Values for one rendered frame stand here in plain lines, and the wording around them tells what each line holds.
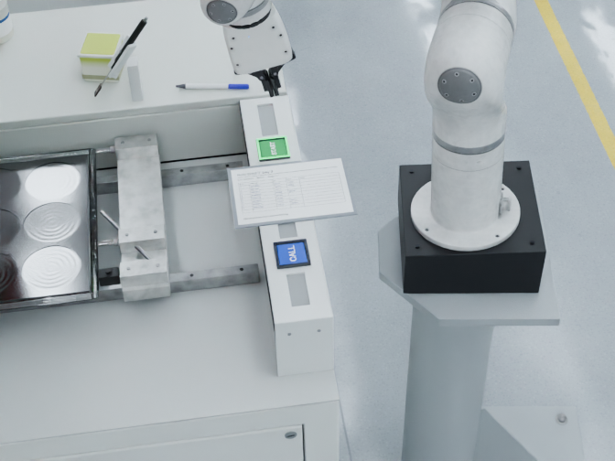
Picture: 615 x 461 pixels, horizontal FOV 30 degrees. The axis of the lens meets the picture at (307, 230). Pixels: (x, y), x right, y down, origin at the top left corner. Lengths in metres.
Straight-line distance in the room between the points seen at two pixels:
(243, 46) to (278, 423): 0.62
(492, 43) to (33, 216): 0.89
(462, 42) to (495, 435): 1.12
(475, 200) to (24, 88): 0.90
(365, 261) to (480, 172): 1.32
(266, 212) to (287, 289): 0.17
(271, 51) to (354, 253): 1.37
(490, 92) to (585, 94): 2.07
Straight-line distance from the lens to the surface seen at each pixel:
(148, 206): 2.12
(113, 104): 2.21
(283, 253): 1.89
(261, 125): 2.14
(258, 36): 1.88
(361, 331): 3.02
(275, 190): 2.00
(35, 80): 2.30
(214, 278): 2.03
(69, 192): 2.14
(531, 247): 1.98
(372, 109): 3.64
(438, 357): 2.22
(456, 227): 1.98
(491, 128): 1.84
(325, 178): 2.02
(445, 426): 2.41
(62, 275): 2.00
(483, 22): 1.74
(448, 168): 1.90
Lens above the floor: 2.36
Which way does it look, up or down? 46 degrees down
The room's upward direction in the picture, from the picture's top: 2 degrees counter-clockwise
